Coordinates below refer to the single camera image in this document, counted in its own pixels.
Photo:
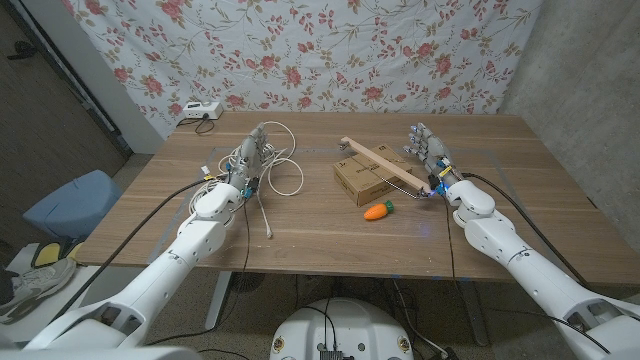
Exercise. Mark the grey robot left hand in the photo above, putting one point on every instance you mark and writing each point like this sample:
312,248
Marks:
247,160

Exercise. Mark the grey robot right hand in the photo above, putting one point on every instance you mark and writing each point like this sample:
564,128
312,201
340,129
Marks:
432,150

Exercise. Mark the wooden stick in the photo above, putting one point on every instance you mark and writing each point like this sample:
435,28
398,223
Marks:
385,162

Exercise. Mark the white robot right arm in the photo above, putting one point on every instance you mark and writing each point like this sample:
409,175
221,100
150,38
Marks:
525,265

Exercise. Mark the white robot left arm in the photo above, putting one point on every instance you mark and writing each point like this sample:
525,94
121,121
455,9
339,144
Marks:
190,245

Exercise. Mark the brown cardboard package box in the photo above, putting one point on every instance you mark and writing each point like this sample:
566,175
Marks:
360,182

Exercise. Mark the orange toy carrot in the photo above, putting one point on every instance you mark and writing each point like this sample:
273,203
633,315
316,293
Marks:
376,212

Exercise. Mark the floral backdrop cloth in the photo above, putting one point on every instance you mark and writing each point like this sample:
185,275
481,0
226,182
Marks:
300,50

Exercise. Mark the metal table leg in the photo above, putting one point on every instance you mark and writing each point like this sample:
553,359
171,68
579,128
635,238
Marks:
219,300
475,315

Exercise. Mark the blue padded stool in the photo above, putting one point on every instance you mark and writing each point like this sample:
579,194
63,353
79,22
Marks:
75,205

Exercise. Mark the white robot torso base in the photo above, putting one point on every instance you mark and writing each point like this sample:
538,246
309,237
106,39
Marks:
345,325

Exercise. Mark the yellow and black slipper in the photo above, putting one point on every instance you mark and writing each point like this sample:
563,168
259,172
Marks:
47,254

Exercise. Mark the grey sneaker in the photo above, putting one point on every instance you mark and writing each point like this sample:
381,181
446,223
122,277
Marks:
35,287

